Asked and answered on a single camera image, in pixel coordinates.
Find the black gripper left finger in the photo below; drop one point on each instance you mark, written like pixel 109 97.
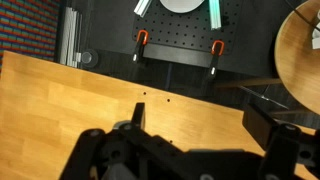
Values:
pixel 139 115

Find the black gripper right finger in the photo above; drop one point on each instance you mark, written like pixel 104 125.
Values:
pixel 258 123

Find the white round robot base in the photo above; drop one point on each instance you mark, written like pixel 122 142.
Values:
pixel 181 5

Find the round wooden side table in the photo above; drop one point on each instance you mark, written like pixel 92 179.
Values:
pixel 296 60

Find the black round floor foot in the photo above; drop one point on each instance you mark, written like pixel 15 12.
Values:
pixel 89 57

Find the black perforated breadboard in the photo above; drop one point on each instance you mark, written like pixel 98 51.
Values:
pixel 186 31

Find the white crumpled cloth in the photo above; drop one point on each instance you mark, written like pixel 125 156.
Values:
pixel 316 36

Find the silver aluminium extrusion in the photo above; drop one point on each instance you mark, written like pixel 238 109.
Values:
pixel 215 15
pixel 143 7

